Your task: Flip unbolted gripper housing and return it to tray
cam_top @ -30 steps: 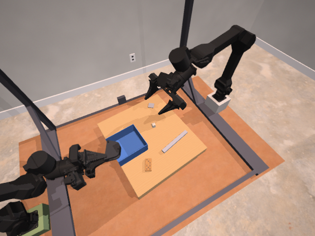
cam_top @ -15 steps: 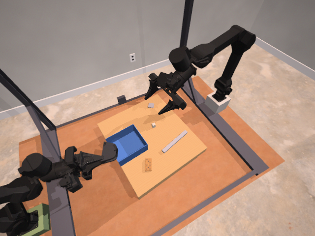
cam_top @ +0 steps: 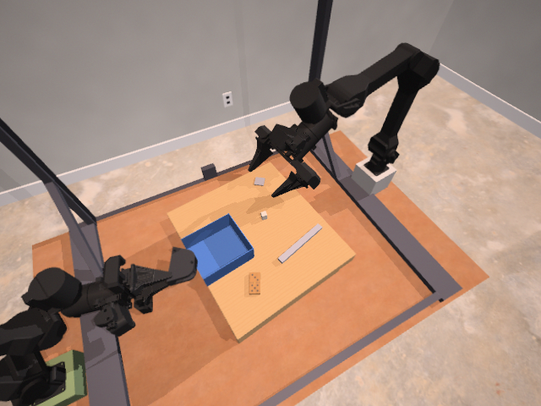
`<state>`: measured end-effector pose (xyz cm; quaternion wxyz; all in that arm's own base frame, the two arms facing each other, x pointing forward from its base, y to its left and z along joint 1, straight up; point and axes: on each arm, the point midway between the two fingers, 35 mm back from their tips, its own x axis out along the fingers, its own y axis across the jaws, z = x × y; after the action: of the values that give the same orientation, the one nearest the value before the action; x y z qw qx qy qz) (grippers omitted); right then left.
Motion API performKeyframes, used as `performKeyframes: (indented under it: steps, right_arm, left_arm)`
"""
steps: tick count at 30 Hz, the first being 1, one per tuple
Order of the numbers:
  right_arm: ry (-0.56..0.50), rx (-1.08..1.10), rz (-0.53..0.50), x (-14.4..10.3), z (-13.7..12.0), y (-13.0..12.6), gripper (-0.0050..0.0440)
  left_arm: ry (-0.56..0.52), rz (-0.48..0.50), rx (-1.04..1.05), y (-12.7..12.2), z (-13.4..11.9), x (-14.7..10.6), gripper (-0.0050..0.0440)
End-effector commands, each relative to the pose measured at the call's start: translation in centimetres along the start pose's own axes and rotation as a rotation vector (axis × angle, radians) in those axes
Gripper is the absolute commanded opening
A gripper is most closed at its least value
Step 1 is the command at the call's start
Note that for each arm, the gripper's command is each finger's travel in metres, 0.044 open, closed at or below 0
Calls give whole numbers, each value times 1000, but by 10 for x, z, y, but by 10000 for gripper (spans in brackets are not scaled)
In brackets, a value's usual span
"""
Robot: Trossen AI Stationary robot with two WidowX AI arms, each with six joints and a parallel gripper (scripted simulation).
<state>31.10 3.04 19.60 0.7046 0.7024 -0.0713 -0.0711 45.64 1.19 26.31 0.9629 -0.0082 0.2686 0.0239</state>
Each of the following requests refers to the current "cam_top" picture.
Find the light orange flat board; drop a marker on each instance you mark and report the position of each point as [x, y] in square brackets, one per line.
[289, 218]

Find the blue open-top tray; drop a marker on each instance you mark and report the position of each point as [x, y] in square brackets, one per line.
[220, 244]

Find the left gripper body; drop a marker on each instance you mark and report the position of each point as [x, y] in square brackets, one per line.
[304, 171]

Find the light grey flat bar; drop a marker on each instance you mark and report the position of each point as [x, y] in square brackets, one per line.
[309, 235]

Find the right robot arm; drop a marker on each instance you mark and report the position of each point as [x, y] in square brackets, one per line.
[27, 376]

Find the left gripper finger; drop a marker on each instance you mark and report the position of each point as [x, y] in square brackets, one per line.
[292, 182]
[261, 154]

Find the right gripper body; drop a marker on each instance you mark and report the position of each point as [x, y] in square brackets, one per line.
[116, 280]

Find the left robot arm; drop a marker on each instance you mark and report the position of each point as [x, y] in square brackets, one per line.
[312, 103]

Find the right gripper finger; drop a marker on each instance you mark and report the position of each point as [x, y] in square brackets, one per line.
[148, 292]
[141, 277]

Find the orange domino tile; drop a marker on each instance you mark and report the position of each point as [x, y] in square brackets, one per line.
[254, 283]

